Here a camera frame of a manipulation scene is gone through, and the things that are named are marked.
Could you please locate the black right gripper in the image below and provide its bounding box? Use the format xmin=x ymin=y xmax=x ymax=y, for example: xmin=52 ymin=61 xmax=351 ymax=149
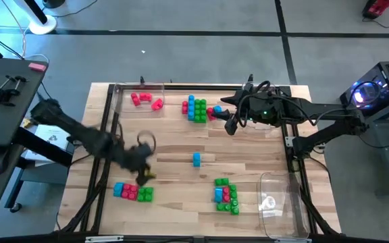
xmin=211 ymin=89 xmax=296 ymax=128

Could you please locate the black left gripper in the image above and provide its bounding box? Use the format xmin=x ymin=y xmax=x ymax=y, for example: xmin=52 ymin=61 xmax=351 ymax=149
xmin=118 ymin=143 xmax=157 ymax=186

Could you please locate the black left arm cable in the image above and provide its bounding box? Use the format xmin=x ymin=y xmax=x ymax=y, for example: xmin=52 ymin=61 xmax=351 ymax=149
xmin=136 ymin=130 xmax=157 ymax=152

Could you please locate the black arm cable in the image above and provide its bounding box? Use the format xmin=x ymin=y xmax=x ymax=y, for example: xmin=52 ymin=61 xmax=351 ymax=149
xmin=237 ymin=80 xmax=351 ymax=131
xmin=136 ymin=130 xmax=157 ymax=152

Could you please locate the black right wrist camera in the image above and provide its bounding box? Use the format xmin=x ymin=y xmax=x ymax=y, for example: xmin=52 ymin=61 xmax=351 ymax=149
xmin=224 ymin=114 xmax=240 ymax=136

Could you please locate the black metal table frame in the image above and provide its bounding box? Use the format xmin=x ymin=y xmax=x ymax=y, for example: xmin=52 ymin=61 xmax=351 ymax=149
xmin=57 ymin=82 xmax=344 ymax=243

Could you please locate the red and black device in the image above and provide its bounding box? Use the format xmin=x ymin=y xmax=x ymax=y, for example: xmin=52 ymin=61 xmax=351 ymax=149
xmin=362 ymin=0 xmax=389 ymax=20

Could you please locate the black floor cable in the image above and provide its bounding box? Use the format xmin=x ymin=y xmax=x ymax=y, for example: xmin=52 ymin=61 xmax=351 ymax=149
xmin=55 ymin=0 xmax=98 ymax=18
xmin=363 ymin=17 xmax=389 ymax=30

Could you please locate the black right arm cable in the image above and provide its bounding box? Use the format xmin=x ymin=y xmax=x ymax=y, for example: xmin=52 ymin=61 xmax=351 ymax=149
xmin=237 ymin=80 xmax=351 ymax=131

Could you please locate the pink eraser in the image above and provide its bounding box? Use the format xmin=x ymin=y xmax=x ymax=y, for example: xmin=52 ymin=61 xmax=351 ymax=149
xmin=28 ymin=62 xmax=47 ymax=72

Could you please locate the black desk leg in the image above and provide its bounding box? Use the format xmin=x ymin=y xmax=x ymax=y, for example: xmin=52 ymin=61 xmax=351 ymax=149
xmin=3 ymin=128 xmax=72 ymax=213

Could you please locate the large green block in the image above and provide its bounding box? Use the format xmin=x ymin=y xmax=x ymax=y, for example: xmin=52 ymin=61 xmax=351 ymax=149
xmin=194 ymin=99 xmax=208 ymax=124

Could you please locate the black clamp tool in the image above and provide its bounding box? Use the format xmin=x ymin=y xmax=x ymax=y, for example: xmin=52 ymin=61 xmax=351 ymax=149
xmin=0 ymin=74 xmax=29 ymax=107

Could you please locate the long blue block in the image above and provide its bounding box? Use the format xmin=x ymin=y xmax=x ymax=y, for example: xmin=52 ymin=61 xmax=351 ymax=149
xmin=187 ymin=94 xmax=196 ymax=122

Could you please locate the white paper sheet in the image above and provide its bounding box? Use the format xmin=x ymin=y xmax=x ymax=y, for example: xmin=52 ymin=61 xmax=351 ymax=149
xmin=24 ymin=124 xmax=76 ymax=163

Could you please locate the white cable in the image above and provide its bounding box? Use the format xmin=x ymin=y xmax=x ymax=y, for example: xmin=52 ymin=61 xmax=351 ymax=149
xmin=1 ymin=0 xmax=50 ymax=63

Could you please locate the black computer case with lights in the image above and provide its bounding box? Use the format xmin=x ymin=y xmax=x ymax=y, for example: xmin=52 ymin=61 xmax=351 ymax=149
xmin=340 ymin=60 xmax=389 ymax=112

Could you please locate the black desk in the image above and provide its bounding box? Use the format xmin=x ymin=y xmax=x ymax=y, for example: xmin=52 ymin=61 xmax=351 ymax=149
xmin=0 ymin=57 xmax=49 ymax=230

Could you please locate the silver bracket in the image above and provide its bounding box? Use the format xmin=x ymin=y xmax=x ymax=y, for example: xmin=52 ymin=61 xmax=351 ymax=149
xmin=274 ymin=238 xmax=312 ymax=243
xmin=85 ymin=235 xmax=124 ymax=243

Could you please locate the black round base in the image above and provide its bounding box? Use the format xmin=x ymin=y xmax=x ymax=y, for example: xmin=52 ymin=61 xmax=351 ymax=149
xmin=42 ymin=0 xmax=66 ymax=9

